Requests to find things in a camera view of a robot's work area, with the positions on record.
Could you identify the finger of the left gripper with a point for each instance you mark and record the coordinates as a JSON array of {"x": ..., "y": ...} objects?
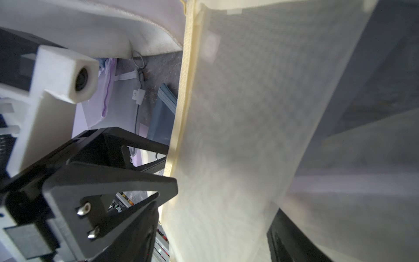
[{"x": 109, "y": 147}]

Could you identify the cream canvas tote bag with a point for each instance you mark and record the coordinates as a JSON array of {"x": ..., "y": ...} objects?
[{"x": 101, "y": 28}]

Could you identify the grey mesh pouch by bag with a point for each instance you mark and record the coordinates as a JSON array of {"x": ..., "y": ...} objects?
[{"x": 371, "y": 124}]

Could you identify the blue grey mesh pouch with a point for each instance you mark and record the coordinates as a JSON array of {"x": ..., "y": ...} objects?
[{"x": 163, "y": 116}]

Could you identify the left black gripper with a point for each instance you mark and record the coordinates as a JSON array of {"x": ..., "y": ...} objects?
[{"x": 60, "y": 202}]

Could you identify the purple mesh pouch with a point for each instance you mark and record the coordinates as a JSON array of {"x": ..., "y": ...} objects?
[{"x": 93, "y": 111}]

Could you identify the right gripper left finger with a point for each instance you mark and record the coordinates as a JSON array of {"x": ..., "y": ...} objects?
[{"x": 136, "y": 243}]

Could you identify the yellow mesh pouch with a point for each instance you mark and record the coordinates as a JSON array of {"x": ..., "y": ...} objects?
[{"x": 255, "y": 81}]

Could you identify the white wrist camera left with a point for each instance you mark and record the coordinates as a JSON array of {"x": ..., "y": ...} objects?
[{"x": 42, "y": 118}]

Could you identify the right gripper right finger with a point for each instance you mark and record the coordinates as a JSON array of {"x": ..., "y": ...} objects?
[{"x": 287, "y": 243}]

